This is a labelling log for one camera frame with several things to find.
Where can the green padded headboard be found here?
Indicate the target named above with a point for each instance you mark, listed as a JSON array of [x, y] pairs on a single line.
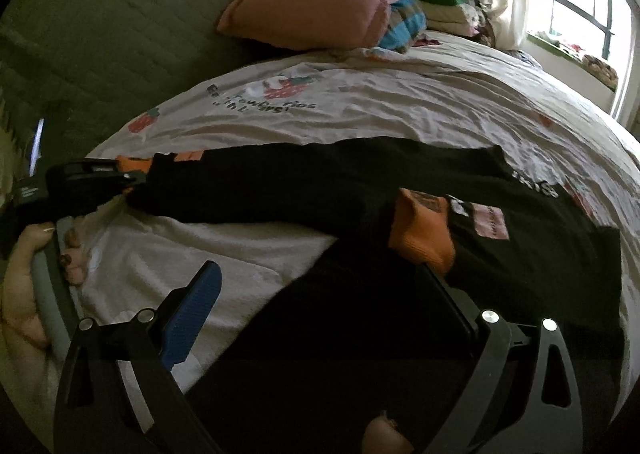
[[125, 24]]

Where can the black sweatshirt with orange cuffs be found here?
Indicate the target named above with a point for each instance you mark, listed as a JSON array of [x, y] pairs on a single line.
[[325, 184]]

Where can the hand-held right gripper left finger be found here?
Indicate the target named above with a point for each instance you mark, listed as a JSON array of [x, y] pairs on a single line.
[[200, 304]]

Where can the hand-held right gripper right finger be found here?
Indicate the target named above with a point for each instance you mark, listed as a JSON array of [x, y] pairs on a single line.
[[495, 359]]

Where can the person's right hand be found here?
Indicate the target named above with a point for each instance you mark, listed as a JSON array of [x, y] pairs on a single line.
[[385, 436]]

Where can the strawberry print bedsheet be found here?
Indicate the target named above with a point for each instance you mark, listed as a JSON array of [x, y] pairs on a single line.
[[400, 99]]

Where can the blue striped blanket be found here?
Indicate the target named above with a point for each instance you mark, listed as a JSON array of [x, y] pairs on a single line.
[[405, 24]]

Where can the floral cushion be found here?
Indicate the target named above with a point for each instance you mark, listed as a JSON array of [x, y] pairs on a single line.
[[600, 69]]

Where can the folded cream cloth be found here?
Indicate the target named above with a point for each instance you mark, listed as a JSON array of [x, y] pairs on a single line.
[[450, 19]]

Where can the person's left hand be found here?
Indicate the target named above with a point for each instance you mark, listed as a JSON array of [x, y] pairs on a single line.
[[17, 294]]

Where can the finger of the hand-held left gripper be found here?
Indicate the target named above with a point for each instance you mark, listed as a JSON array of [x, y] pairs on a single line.
[[131, 179]]

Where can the floral patterned cloth pile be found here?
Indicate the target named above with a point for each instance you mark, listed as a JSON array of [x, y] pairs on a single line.
[[482, 24]]

